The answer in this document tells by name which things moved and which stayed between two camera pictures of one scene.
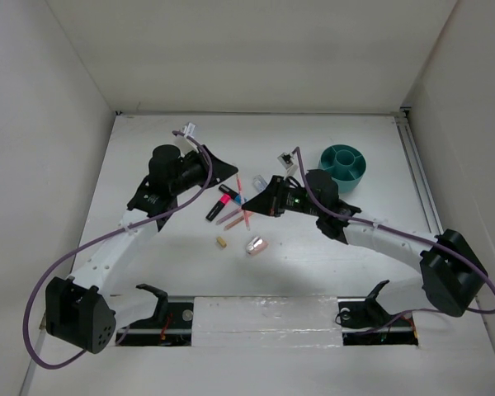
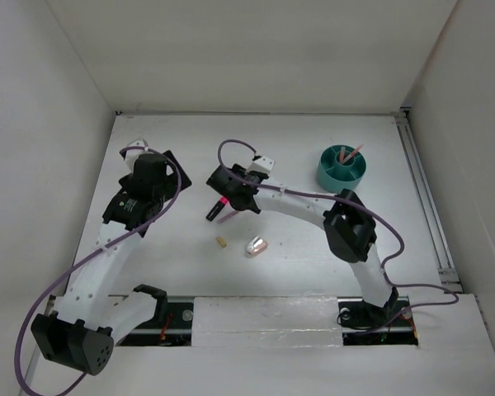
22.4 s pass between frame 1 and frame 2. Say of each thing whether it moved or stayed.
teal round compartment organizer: stayed
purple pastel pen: stayed
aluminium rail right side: stayed
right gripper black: moved
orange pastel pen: moved
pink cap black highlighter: stayed
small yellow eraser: stayed
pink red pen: moved
